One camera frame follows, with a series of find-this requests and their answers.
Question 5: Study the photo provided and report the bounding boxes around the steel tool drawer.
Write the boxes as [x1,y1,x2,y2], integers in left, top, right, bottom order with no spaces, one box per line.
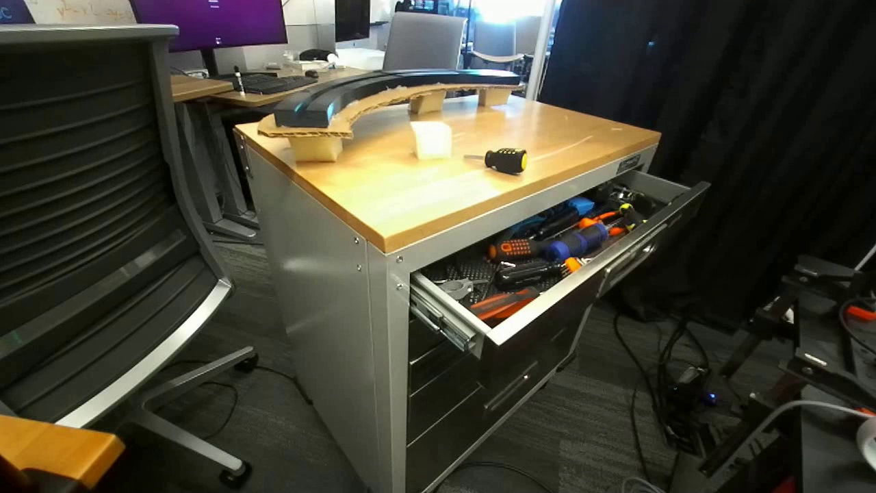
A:
[410,169,710,355]

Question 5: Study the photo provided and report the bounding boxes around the black stubby screwdriver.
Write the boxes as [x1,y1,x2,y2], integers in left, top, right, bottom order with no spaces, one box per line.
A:
[477,148,526,174]

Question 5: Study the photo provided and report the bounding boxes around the grey steel workbench cabinet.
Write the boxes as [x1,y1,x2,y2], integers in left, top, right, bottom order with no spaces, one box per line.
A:
[233,92,711,493]

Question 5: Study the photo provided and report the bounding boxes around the small white plastic cup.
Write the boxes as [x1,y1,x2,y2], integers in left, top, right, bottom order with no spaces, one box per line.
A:
[410,121,451,159]

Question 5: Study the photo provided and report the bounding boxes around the curved wooden track model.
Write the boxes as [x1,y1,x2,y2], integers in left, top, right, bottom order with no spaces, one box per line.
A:
[256,69,521,162]

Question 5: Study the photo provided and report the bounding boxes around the black keyboard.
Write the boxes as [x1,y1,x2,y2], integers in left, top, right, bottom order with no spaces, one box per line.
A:
[233,74,314,92]

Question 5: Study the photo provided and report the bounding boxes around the purple screen monitor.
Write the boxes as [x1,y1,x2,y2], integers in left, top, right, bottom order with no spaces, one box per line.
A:
[131,0,288,52]

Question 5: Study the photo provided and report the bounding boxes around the grey mesh office chair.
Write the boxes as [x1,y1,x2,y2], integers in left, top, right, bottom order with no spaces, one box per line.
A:
[0,24,256,488]

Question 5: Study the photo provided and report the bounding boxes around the black curtain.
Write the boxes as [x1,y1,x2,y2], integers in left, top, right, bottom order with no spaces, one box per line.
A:
[541,0,876,319]

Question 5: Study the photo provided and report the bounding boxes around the orange handled screwdriver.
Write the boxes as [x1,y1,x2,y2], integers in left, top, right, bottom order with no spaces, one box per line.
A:
[486,239,544,261]

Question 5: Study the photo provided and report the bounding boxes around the blue handled screwdriver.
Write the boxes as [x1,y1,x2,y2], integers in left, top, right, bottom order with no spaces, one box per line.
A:
[544,224,607,261]

